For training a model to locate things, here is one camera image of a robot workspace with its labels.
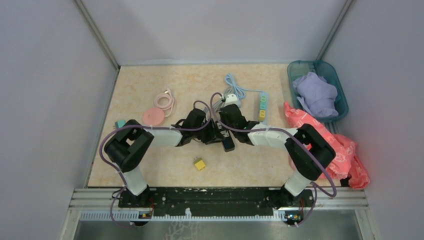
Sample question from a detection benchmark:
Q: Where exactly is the teal USB charger plug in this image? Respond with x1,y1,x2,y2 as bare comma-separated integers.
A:
114,119,126,129

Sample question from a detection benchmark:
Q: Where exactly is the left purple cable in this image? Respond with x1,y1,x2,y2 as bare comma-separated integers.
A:
99,100,214,229

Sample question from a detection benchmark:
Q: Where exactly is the green USB charger plug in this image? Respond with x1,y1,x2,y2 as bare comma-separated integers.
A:
259,95,268,103

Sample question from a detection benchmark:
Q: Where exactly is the red patterned plastic bag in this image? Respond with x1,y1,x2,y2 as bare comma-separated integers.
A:
283,101,371,190

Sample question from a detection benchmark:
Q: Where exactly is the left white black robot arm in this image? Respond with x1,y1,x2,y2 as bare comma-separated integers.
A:
99,108,224,207

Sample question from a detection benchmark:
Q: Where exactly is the light blue cord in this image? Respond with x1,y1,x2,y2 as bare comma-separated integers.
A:
224,73,263,100

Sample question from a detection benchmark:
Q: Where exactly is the grey cord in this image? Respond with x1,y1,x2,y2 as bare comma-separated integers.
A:
211,86,233,114

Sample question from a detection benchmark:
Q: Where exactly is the black power strip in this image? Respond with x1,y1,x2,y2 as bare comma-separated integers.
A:
215,121,235,153

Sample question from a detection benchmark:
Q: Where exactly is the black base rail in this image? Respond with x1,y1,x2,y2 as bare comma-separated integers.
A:
118,187,314,217

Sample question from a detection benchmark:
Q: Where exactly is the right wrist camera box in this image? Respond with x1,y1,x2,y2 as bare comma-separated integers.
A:
223,93,241,107

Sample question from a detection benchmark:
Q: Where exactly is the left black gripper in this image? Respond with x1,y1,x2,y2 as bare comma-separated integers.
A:
192,118,226,145

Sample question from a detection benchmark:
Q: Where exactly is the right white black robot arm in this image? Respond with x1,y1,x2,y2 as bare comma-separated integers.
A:
219,104,336,206

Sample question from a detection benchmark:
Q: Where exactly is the light blue power strip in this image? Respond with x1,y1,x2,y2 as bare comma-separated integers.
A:
258,91,269,125

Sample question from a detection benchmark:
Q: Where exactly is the yellow charger plug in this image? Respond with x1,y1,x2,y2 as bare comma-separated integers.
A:
258,109,266,122
193,157,206,171

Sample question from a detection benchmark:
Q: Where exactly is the lavender cloth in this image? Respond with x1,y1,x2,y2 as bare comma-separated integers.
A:
292,72,339,118

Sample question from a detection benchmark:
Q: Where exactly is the purple cable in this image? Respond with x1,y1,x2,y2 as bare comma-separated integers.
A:
99,100,214,229
209,92,338,229

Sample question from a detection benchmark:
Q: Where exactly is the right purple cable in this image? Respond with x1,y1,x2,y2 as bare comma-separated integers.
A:
209,92,338,229

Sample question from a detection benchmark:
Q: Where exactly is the teal plastic basket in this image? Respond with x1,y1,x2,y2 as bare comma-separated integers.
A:
287,60,349,123

